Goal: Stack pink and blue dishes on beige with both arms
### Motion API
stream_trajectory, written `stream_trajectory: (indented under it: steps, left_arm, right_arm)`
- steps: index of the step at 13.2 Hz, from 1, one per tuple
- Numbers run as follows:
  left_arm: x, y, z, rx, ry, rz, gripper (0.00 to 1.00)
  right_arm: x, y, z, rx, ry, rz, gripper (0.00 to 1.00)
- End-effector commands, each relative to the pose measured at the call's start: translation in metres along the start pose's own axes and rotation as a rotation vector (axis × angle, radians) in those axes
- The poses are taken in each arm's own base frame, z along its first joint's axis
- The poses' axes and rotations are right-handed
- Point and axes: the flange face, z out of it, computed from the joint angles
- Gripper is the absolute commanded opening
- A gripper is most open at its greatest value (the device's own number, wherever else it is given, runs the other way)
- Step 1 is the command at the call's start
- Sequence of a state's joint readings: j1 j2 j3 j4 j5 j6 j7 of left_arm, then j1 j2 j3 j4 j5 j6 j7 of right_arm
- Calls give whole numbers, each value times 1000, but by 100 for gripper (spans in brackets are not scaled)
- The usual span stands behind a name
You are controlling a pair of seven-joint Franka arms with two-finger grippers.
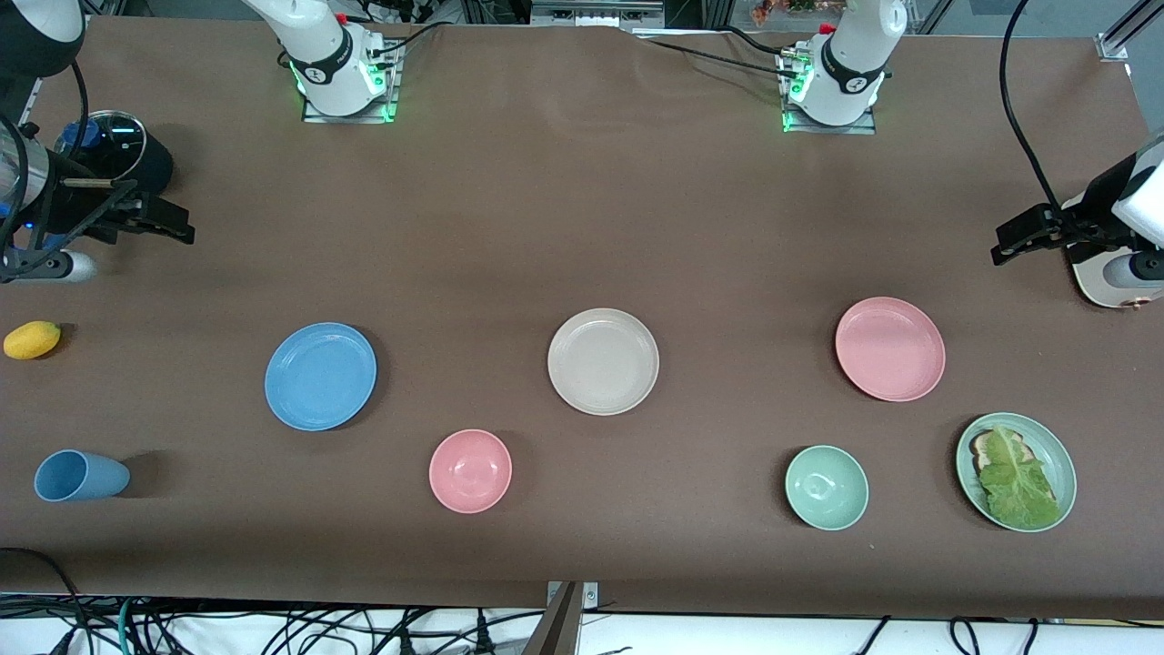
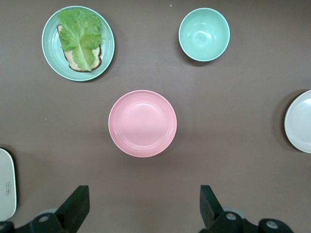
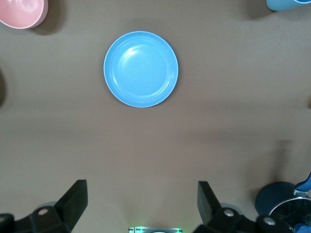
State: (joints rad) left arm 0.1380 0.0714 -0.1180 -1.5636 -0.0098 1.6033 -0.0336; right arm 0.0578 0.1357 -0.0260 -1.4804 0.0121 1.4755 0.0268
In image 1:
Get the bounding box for pink plate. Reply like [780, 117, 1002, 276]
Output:
[835, 297, 947, 402]

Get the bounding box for blue plate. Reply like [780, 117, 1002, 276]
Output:
[265, 322, 377, 431]

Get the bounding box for glass lid with blue knob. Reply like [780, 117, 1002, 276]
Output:
[55, 110, 147, 187]

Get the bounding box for beige wooden board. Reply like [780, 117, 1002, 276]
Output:
[1068, 238, 1164, 311]

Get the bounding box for yellow lemon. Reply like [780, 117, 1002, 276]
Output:
[4, 320, 62, 360]

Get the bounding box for toasted bread slice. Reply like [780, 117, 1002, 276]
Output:
[969, 429, 1038, 474]

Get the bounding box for green plate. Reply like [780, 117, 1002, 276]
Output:
[956, 412, 1078, 533]

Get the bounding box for green lettuce leaf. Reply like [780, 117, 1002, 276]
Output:
[975, 424, 1061, 530]

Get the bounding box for blue cup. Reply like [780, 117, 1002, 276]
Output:
[35, 449, 130, 503]

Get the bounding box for green bowl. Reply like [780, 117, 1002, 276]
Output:
[785, 445, 869, 531]

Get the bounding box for orange flowers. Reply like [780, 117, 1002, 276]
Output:
[752, 0, 825, 25]

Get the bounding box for pink bowl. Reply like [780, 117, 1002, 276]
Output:
[429, 429, 513, 514]

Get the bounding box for brown table cover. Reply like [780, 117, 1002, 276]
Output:
[0, 14, 1164, 621]

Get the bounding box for beige plate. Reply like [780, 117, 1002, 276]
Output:
[547, 307, 660, 417]

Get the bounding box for grey metal box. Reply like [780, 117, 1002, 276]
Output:
[531, 0, 667, 29]

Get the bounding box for grey metal pole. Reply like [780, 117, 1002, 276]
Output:
[522, 582, 584, 655]

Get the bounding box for black pot with blue handle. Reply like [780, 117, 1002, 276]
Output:
[0, 109, 174, 254]

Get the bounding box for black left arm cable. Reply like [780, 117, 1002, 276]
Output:
[999, 0, 1072, 217]

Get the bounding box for black base cable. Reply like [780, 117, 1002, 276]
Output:
[721, 25, 803, 59]
[635, 38, 794, 77]
[367, 18, 456, 57]

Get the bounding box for black floor cable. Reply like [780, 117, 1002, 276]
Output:
[0, 546, 88, 655]

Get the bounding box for silver metal bracket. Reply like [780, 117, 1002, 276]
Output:
[546, 581, 600, 610]

